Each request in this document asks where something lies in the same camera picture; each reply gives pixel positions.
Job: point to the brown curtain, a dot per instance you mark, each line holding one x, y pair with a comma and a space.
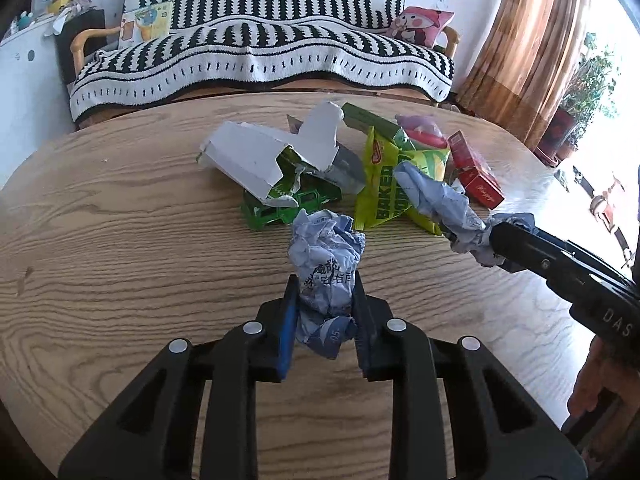
525, 50

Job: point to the pink cartoon pillow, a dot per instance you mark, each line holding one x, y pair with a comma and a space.
420, 25

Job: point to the pink red packet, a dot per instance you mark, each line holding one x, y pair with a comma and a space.
422, 127

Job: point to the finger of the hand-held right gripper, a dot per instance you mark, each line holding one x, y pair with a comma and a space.
525, 252

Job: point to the blue-white paper ball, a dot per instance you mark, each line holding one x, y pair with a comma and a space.
440, 200
325, 260

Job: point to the pile of small toys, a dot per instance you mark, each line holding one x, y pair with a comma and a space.
60, 5

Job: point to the black white striped sofa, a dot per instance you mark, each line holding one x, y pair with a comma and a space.
250, 55

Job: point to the potted green plant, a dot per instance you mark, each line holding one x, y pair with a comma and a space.
595, 80

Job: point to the colourful picture book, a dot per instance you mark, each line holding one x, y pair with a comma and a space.
147, 22

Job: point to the yellow-green snack packet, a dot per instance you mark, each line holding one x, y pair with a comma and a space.
385, 195

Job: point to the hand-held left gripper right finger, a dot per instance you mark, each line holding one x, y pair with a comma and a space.
365, 330

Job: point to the wooden frame sofa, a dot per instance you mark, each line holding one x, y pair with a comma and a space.
82, 42

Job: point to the person's right hand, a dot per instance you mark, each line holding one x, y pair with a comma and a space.
602, 375

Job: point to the white cabinet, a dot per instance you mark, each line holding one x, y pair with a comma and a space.
30, 90

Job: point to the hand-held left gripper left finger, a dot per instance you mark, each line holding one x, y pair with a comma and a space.
289, 320

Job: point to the dark green carton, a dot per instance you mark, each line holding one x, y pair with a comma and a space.
370, 120

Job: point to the silver foil wrapper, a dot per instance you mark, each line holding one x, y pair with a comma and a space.
347, 165

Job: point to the torn white cardboard box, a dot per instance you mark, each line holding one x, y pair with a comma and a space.
250, 155

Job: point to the red box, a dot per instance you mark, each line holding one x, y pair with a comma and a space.
470, 165

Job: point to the black stand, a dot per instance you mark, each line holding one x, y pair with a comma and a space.
92, 20

